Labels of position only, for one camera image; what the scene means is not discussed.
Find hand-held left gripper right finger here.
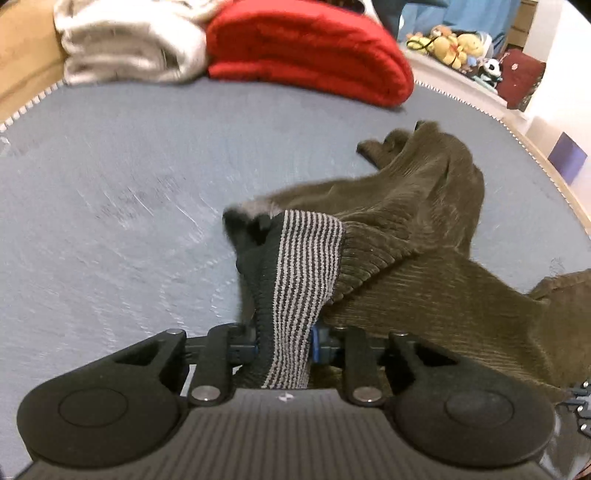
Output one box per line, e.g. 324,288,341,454
310,324,466,407

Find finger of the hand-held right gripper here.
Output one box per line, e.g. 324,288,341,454
564,379,591,438

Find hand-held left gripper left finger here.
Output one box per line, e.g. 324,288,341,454
112,322,259,407

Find olive corduroy pants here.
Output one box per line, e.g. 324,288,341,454
222,120,591,403

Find grey-blue bed mattress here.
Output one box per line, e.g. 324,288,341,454
0,74,591,480

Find purple box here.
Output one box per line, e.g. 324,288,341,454
549,131,589,183

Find red folded blanket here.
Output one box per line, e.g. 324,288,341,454
205,0,415,109

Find white shelf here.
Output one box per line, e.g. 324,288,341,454
405,44,529,121

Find white folded blanket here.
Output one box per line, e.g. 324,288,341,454
53,0,232,85

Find pile of stuffed toys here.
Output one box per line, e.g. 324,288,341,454
406,25,504,88

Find dark red pillow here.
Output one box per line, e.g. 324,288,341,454
496,49,547,110

